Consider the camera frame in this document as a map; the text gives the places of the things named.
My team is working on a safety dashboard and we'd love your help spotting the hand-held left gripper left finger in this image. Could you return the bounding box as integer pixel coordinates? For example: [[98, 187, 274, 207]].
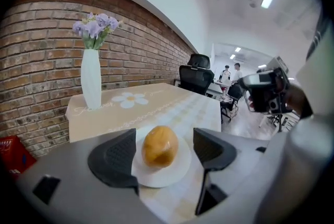
[[87, 128, 140, 196]]

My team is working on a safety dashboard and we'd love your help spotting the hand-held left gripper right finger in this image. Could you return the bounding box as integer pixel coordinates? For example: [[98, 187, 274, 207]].
[[193, 127, 237, 216]]

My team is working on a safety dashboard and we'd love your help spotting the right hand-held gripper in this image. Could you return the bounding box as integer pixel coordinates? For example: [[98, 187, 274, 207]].
[[238, 16, 332, 119]]

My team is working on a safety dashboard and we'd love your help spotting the white plate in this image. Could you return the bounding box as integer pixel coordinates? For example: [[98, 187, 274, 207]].
[[130, 136, 193, 188]]

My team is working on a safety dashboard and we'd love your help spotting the person's right hand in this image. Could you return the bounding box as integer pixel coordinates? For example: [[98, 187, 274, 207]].
[[285, 85, 314, 118]]

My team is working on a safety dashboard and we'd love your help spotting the black chair with draped cloth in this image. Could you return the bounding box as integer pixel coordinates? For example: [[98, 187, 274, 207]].
[[220, 82, 244, 122]]

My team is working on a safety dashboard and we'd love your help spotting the checked cloth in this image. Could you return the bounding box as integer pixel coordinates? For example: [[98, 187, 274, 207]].
[[221, 94, 240, 114]]

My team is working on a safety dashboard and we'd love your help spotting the beige checked flower tablecloth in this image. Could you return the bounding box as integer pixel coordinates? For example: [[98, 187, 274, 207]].
[[65, 82, 223, 224]]

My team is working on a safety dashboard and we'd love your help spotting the black office chair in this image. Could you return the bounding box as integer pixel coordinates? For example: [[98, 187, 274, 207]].
[[178, 53, 216, 96]]

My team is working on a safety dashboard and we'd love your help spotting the white twisted vase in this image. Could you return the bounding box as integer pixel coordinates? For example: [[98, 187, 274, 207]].
[[80, 49, 102, 110]]

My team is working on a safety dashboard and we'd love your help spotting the red box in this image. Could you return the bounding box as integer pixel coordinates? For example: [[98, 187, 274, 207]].
[[0, 135, 38, 180]]

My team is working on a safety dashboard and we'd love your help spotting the purple flower bunch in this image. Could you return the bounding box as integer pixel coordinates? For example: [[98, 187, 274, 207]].
[[72, 11, 120, 51]]

